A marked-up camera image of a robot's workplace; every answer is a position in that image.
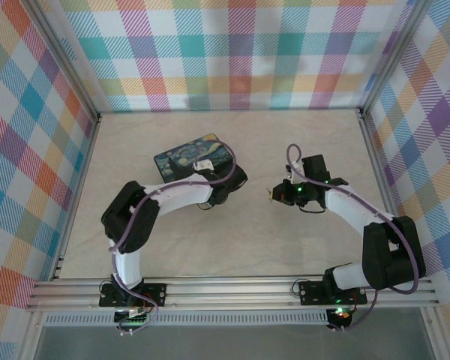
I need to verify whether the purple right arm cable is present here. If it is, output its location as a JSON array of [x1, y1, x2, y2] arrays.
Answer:
[[286, 143, 427, 333]]

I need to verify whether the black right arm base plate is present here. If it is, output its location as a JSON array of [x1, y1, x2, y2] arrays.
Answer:
[[298, 280, 368, 305]]

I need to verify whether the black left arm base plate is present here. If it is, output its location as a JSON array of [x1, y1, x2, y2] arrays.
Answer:
[[99, 283, 167, 308]]

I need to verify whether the aluminium mounting rail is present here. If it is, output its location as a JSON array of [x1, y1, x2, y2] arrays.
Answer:
[[25, 276, 440, 311]]

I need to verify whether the aluminium frame post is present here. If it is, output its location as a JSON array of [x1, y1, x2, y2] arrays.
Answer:
[[359, 0, 432, 118], [29, 0, 101, 125]]

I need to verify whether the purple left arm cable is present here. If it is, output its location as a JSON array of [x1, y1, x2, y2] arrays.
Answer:
[[108, 144, 237, 337]]

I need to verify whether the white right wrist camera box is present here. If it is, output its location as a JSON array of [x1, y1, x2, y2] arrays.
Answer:
[[286, 160, 301, 185]]

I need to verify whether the aluminium frame leg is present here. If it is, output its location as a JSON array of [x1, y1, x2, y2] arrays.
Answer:
[[419, 307, 449, 360], [20, 309, 48, 360]]

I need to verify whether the aluminium table side rail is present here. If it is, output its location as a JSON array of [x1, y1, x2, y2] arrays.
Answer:
[[49, 112, 102, 281], [358, 107, 421, 278]]

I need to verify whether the starry night print tin box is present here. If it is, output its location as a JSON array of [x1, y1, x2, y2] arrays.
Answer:
[[153, 133, 236, 183]]

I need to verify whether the grey slotted cable duct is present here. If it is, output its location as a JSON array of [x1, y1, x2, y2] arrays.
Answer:
[[43, 313, 330, 326]]

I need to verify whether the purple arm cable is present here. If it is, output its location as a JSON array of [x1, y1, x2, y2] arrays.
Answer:
[[108, 144, 237, 337], [286, 143, 427, 333]]

